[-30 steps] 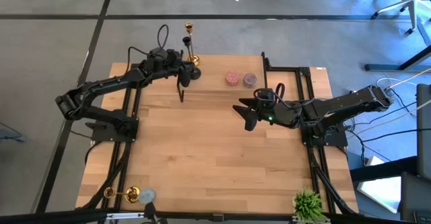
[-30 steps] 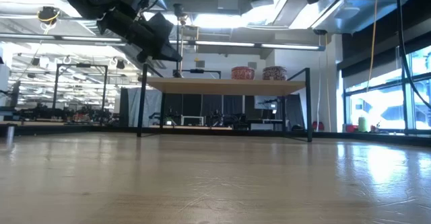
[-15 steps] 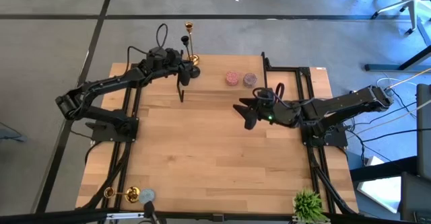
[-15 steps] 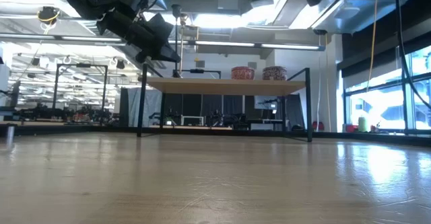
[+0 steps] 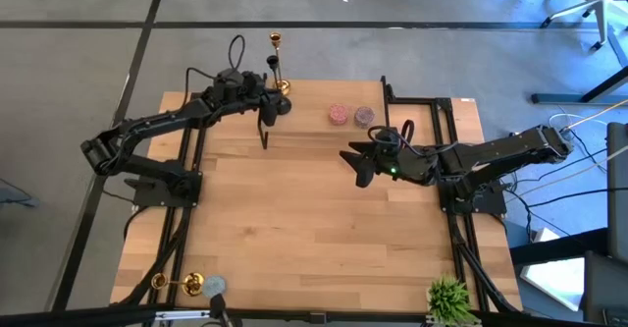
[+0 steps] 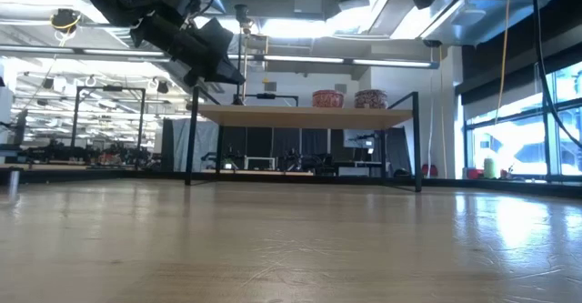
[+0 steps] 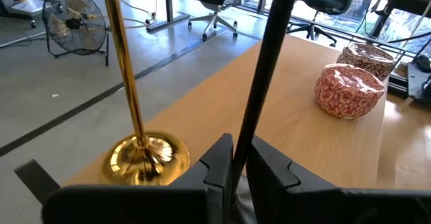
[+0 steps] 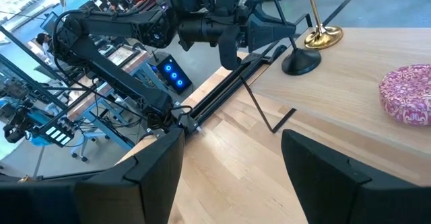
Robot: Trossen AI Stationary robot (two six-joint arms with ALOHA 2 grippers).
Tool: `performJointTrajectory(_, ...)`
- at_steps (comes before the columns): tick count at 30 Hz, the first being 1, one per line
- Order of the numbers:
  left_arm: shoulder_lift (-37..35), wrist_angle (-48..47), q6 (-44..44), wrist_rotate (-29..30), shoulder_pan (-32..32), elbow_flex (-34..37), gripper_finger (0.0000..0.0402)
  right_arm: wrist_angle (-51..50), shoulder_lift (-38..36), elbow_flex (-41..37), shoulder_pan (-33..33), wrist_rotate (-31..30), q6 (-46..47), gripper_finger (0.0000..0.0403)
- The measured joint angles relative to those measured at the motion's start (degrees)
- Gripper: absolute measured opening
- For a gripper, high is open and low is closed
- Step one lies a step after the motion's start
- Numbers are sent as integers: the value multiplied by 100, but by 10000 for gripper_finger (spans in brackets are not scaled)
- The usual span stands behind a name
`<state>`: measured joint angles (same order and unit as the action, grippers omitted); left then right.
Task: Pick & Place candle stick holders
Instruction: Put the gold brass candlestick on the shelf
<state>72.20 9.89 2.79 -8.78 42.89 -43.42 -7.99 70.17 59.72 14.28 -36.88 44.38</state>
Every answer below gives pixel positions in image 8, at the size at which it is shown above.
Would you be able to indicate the wooden shelf black legs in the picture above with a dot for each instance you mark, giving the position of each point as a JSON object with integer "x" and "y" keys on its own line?
{"x": 353, "y": 82}

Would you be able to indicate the grey rolling chair base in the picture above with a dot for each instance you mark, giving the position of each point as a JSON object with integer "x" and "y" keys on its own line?
{"x": 84, "y": 143}

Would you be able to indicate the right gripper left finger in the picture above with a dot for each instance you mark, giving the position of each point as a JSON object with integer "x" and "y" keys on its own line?
{"x": 141, "y": 190}

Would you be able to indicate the black device white lights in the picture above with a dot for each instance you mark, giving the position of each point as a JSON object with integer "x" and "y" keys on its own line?
{"x": 57, "y": 135}

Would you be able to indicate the black aluminium table frame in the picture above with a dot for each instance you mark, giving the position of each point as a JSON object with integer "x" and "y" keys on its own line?
{"x": 222, "y": 93}

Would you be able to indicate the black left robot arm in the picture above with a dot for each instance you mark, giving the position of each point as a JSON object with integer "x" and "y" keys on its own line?
{"x": 111, "y": 25}

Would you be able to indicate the person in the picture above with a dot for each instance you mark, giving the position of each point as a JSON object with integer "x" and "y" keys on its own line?
{"x": 43, "y": 40}

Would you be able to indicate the wooden desk blue legs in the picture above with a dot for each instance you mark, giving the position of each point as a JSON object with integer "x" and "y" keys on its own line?
{"x": 87, "y": 103}

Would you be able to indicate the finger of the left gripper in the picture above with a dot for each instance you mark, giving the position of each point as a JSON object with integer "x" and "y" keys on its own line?
{"x": 266, "y": 32}

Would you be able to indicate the tall gold candlestick holder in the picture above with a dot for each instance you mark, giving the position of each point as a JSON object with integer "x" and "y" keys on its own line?
{"x": 323, "y": 39}

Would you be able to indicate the pink patterned round candle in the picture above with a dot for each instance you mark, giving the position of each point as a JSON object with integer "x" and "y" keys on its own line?
{"x": 407, "y": 94}

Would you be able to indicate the computer tower blue fans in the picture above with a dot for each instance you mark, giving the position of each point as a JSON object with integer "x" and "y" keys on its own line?
{"x": 173, "y": 74}

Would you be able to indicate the black candlestick holder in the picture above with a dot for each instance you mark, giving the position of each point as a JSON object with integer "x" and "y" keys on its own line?
{"x": 301, "y": 62}

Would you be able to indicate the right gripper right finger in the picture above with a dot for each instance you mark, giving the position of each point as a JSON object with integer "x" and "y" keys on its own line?
{"x": 323, "y": 183}

